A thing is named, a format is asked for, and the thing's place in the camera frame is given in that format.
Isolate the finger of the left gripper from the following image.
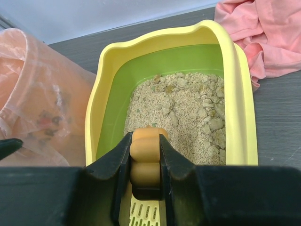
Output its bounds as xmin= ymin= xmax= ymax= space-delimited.
xmin=0 ymin=138 xmax=23 ymax=160

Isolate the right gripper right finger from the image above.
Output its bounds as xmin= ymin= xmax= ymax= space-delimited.
xmin=159 ymin=135 xmax=206 ymax=226

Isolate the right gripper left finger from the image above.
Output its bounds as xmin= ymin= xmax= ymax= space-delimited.
xmin=86 ymin=132 xmax=132 ymax=226

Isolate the orange litter scoop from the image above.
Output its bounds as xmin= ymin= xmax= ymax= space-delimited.
xmin=130 ymin=127 xmax=168 ymax=188

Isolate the bin with pink bag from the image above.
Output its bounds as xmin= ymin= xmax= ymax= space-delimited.
xmin=0 ymin=28 xmax=95 ymax=167

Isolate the yellow green litter box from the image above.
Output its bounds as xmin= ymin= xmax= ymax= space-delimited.
xmin=85 ymin=20 xmax=258 ymax=169

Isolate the cat litter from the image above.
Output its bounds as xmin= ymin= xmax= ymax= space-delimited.
xmin=123 ymin=72 xmax=226 ymax=165

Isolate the pink cloth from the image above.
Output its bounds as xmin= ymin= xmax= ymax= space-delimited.
xmin=214 ymin=0 xmax=301 ymax=91

